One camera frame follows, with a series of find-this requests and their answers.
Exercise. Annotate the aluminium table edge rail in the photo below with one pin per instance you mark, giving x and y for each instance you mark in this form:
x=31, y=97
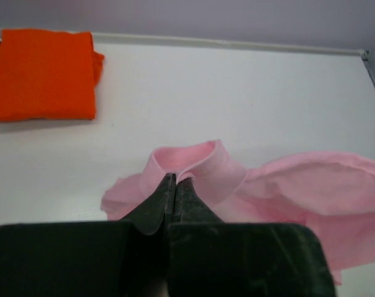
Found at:
x=149, y=77

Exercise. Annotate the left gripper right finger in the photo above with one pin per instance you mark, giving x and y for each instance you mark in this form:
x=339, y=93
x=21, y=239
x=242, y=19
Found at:
x=209, y=257

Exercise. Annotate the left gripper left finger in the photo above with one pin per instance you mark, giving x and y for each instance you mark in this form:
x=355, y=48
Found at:
x=102, y=258

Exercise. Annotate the folded orange t-shirt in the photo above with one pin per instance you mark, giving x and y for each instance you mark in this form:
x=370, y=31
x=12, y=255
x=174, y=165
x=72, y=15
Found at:
x=48, y=75

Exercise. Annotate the pink t-shirt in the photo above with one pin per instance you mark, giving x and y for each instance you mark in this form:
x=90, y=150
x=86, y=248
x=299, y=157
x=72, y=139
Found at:
x=332, y=193

